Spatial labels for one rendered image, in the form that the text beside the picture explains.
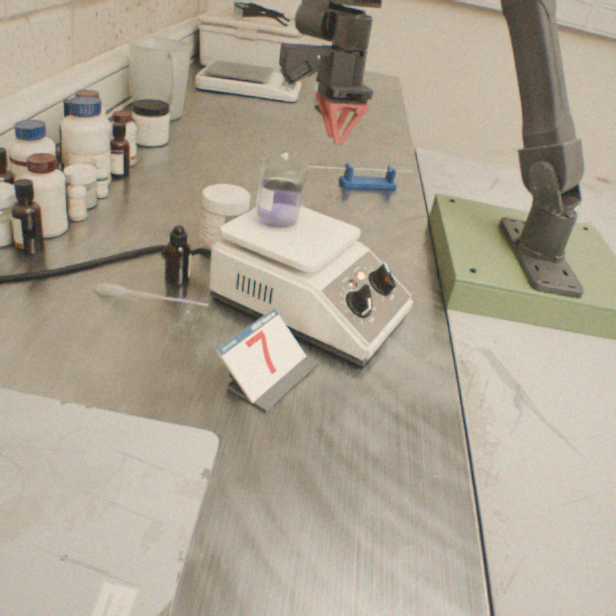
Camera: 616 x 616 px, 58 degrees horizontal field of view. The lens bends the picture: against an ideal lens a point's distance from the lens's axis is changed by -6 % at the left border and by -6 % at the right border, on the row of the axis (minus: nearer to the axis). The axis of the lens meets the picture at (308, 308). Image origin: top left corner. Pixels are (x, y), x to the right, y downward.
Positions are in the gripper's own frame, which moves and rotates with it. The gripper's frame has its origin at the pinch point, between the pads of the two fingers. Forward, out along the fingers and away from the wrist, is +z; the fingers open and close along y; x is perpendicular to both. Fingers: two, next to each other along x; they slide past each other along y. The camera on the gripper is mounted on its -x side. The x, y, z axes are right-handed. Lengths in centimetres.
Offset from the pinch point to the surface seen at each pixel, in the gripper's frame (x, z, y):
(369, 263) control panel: -7.7, 2.5, 37.1
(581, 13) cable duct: 104, -23, -74
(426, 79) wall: 65, 9, -94
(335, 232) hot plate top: -11.6, -0.4, 35.0
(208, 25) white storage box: -11, -4, -86
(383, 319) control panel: -8.2, 5.2, 44.1
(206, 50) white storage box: -11, 3, -86
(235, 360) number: -25, 5, 49
